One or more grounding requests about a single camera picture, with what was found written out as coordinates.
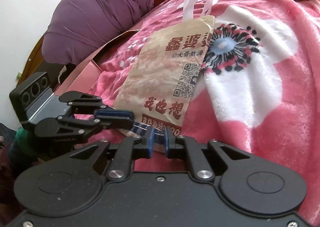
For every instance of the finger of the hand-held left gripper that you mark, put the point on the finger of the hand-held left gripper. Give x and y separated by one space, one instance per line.
115 114
115 125

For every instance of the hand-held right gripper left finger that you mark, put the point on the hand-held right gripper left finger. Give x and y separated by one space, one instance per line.
149 143

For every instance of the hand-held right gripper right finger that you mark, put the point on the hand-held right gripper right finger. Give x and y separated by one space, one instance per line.
167 145

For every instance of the pink cardboard box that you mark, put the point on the pink cardboard box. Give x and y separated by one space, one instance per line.
85 71

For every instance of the beige printed shopping bag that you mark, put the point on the beige printed shopping bag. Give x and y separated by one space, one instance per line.
160 74

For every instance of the wooden headboard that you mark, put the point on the wooden headboard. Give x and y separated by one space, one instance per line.
35 59

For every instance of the purple quilt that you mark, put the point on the purple quilt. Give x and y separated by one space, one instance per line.
100 14

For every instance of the pink floral blanket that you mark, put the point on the pink floral blanket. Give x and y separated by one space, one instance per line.
262 92

